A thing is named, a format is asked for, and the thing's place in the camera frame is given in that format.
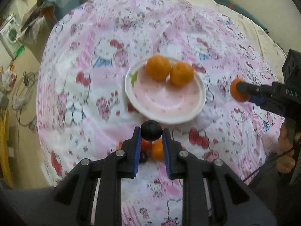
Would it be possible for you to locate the small yellow-orange tangerine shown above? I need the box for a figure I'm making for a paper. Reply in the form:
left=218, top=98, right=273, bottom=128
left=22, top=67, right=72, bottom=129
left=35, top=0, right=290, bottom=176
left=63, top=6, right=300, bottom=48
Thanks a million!
left=150, top=139, right=164, bottom=161

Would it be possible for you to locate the red white plastic bag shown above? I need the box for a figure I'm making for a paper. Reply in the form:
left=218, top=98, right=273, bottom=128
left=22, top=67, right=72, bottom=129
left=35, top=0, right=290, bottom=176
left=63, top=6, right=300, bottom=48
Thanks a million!
left=1, top=66, right=17, bottom=91

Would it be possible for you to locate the large orange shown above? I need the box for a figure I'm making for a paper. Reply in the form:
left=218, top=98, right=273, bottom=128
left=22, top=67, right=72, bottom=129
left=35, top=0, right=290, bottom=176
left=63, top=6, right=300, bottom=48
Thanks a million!
left=145, top=55, right=171, bottom=81

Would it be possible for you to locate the teal pillow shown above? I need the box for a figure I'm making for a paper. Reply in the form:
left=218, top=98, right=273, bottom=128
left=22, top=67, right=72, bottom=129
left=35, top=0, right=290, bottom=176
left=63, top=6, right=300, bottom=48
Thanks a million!
left=40, top=0, right=81, bottom=24

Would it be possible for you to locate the medium orange tangerine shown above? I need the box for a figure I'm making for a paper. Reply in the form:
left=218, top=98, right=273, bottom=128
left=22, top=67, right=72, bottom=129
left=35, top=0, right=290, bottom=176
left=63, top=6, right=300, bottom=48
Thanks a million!
left=169, top=62, right=194, bottom=87

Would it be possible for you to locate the small orange tangerine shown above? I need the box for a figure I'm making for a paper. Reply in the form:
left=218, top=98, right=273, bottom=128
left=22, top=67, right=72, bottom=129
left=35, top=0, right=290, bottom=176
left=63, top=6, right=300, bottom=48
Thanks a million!
left=141, top=138, right=153, bottom=153

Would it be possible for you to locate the dark purple grape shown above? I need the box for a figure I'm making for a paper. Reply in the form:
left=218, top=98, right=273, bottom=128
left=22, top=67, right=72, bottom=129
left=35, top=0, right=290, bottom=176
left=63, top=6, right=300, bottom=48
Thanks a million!
left=141, top=120, right=163, bottom=142

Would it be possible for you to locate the pink cartoon print bedsheet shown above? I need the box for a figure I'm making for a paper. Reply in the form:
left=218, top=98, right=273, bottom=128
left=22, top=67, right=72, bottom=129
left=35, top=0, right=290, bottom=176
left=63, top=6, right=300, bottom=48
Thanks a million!
left=36, top=0, right=286, bottom=226

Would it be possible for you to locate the white washing machine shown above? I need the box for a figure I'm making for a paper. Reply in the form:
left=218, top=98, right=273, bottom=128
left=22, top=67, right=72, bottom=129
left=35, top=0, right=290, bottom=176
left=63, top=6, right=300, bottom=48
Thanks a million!
left=1, top=16, right=23, bottom=60

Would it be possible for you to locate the dark grape on sheet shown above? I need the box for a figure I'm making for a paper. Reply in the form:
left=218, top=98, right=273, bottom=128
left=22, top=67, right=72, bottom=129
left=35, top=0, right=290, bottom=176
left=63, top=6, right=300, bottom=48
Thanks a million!
left=139, top=152, right=148, bottom=163

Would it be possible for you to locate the right hand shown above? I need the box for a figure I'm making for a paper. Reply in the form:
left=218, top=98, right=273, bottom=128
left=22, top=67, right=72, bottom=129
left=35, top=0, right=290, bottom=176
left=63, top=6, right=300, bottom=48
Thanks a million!
left=276, top=123, right=295, bottom=174

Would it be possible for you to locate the coiled cable on floor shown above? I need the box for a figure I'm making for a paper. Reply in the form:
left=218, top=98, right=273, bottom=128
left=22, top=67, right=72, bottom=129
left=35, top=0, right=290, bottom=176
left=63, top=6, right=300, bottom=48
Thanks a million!
left=11, top=71, right=39, bottom=128

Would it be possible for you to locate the pink strawberry pattern plate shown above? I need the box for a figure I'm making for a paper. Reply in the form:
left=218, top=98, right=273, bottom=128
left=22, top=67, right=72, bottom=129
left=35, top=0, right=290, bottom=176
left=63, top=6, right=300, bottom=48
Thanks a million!
left=125, top=59, right=206, bottom=125

